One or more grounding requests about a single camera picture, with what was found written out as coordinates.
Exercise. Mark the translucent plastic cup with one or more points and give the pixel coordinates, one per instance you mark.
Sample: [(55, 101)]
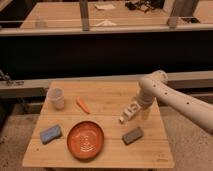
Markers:
[(56, 97)]

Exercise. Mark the blue sponge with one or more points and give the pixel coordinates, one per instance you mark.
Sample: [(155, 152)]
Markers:
[(50, 134)]

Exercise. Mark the folded white paper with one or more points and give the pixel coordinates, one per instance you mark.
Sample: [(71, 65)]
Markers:
[(106, 23)]

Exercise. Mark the grey metal bracket right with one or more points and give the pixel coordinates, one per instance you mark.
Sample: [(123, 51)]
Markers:
[(182, 9)]

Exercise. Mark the grey metal post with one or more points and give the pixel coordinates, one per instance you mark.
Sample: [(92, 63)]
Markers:
[(83, 4)]

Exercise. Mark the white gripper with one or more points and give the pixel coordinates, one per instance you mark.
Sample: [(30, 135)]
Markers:
[(135, 106)]

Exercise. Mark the orange ceramic bowl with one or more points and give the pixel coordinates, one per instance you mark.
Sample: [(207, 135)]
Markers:
[(85, 140)]

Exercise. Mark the orange carrot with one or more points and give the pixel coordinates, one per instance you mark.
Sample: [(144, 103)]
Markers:
[(80, 102)]

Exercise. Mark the white plastic bottle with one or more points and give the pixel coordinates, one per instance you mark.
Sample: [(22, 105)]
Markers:
[(126, 116)]

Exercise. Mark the grey sponge block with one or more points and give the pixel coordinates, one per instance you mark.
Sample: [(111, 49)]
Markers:
[(132, 135)]

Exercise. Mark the white paper sheet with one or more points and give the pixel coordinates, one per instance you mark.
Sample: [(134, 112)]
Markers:
[(105, 7)]

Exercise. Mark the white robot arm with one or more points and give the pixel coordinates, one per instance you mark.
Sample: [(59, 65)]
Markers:
[(154, 85)]

